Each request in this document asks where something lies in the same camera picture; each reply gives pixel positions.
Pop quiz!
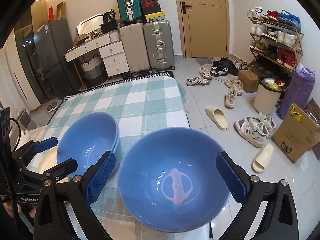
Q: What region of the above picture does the cream slide sandal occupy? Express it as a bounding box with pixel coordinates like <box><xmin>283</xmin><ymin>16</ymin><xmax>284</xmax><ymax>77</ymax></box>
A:
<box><xmin>205</xmin><ymin>105</ymin><xmax>229</xmax><ymax>131</ymax></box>
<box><xmin>251</xmin><ymin>143</ymin><xmax>274</xmax><ymax>173</ymax></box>

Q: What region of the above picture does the purple bag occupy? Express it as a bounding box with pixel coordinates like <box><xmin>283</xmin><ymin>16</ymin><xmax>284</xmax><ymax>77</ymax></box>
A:
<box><xmin>276</xmin><ymin>63</ymin><xmax>316</xmax><ymax>120</ymax></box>

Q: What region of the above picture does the grey slippers pair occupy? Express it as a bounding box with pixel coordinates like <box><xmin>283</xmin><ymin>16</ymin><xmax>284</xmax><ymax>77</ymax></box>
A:
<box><xmin>47</xmin><ymin>102</ymin><xmax>58</xmax><ymax>113</ymax></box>

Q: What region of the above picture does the green checked tablecloth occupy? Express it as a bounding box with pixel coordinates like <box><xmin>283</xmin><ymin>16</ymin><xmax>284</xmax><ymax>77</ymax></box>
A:
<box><xmin>38</xmin><ymin>76</ymin><xmax>209</xmax><ymax>239</ymax></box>

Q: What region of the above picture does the white green sneaker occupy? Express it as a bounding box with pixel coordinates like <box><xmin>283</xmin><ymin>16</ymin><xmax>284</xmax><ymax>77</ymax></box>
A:
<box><xmin>234</xmin><ymin>120</ymin><xmax>265</xmax><ymax>148</ymax></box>

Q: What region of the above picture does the woven laundry basket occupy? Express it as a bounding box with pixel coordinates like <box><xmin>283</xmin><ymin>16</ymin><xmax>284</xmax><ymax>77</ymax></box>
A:
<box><xmin>81</xmin><ymin>54</ymin><xmax>108</xmax><ymax>88</ymax></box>

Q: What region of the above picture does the cream plate front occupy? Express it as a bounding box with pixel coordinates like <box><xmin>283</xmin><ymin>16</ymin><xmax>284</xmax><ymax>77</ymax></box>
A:
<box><xmin>36</xmin><ymin>146</ymin><xmax>58</xmax><ymax>174</ymax></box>

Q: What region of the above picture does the cream slide sandal far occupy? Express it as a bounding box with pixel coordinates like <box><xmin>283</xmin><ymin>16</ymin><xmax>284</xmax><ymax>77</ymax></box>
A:
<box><xmin>205</xmin><ymin>105</ymin><xmax>229</xmax><ymax>131</ymax></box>

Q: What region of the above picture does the blue bowl back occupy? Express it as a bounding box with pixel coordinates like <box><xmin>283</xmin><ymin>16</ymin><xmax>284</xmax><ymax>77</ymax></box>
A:
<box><xmin>112</xmin><ymin>130</ymin><xmax>123</xmax><ymax>169</ymax></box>

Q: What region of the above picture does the black bag on desk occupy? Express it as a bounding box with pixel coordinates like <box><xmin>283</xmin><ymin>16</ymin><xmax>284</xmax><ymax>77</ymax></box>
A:
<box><xmin>100</xmin><ymin>10</ymin><xmax>118</xmax><ymax>34</ymax></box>

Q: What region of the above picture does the blue bowl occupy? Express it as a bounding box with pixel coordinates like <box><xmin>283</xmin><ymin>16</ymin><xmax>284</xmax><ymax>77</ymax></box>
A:
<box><xmin>118</xmin><ymin>127</ymin><xmax>230</xmax><ymax>233</ymax></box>
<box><xmin>56</xmin><ymin>112</ymin><xmax>119</xmax><ymax>178</ymax></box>
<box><xmin>112</xmin><ymin>130</ymin><xmax>123</xmax><ymax>169</ymax></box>

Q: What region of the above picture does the tan wooden door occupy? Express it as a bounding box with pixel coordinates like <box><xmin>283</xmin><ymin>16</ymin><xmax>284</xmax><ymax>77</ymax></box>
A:
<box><xmin>176</xmin><ymin>0</ymin><xmax>229</xmax><ymax>58</ymax></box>

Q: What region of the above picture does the white drawer unit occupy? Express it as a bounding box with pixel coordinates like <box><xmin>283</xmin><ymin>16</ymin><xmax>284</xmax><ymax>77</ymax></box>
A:
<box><xmin>99</xmin><ymin>41</ymin><xmax>130</xmax><ymax>77</ymax></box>

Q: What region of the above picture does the left hand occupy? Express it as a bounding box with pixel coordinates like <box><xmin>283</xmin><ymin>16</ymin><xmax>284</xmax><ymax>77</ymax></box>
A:
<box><xmin>3</xmin><ymin>201</ymin><xmax>37</xmax><ymax>219</ymax></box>

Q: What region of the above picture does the stack of shoe boxes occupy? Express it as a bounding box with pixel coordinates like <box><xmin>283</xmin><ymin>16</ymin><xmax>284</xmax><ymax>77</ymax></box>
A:
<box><xmin>139</xmin><ymin>0</ymin><xmax>161</xmax><ymax>23</ymax></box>

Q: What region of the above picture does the beige suitcase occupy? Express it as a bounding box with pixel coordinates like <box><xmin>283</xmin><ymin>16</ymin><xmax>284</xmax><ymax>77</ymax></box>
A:
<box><xmin>119</xmin><ymin>23</ymin><xmax>150</xmax><ymax>73</ymax></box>

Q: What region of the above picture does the small brown cardboard box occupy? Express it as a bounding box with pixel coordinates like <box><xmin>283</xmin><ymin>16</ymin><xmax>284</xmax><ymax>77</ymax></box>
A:
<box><xmin>238</xmin><ymin>70</ymin><xmax>259</xmax><ymax>93</ymax></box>

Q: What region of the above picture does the white dressing desk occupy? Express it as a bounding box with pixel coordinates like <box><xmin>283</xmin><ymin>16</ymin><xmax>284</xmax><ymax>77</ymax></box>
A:
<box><xmin>65</xmin><ymin>30</ymin><xmax>121</xmax><ymax>88</ymax></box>

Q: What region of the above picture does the white trash bin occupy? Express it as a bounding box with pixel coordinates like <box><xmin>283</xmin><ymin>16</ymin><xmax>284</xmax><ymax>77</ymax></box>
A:
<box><xmin>253</xmin><ymin>78</ymin><xmax>283</xmax><ymax>114</ymax></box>

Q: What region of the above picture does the teal suitcase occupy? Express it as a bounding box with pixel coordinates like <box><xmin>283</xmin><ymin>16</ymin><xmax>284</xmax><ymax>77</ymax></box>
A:
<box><xmin>117</xmin><ymin>0</ymin><xmax>143</xmax><ymax>23</ymax></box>

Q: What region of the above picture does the open cardboard box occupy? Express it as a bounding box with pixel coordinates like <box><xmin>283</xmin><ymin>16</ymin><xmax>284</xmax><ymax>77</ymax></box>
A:
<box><xmin>272</xmin><ymin>103</ymin><xmax>319</xmax><ymax>163</ymax></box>

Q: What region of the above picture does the black glass cabinet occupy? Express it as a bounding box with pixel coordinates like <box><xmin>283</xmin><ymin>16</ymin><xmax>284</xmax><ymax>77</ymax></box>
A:
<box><xmin>14</xmin><ymin>7</ymin><xmax>50</xmax><ymax>104</ymax></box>

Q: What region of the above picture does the white plastic bag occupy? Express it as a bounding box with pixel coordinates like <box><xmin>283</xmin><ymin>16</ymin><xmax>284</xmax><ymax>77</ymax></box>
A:
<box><xmin>16</xmin><ymin>126</ymin><xmax>49</xmax><ymax>149</ymax></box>

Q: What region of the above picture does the silver aluminium suitcase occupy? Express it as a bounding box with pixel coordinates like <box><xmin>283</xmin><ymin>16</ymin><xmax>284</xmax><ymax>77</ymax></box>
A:
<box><xmin>143</xmin><ymin>20</ymin><xmax>175</xmax><ymax>72</ymax></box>

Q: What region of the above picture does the dark grey refrigerator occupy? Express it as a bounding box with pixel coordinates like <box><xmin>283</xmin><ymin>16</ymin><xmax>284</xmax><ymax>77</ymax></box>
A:
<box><xmin>34</xmin><ymin>19</ymin><xmax>82</xmax><ymax>99</ymax></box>

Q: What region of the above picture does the wooden shoe rack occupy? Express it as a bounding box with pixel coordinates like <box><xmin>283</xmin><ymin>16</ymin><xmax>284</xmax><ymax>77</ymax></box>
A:
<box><xmin>246</xmin><ymin>7</ymin><xmax>304</xmax><ymax>79</ymax></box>

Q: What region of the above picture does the oval white mirror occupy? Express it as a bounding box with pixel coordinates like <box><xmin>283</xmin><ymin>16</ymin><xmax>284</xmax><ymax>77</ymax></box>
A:
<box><xmin>75</xmin><ymin>14</ymin><xmax>104</xmax><ymax>36</ymax></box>

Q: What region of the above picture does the cream slide sandal near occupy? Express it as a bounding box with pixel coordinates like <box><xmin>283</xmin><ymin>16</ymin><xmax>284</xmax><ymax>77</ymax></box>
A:
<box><xmin>251</xmin><ymin>143</ymin><xmax>274</xmax><ymax>173</ymax></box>

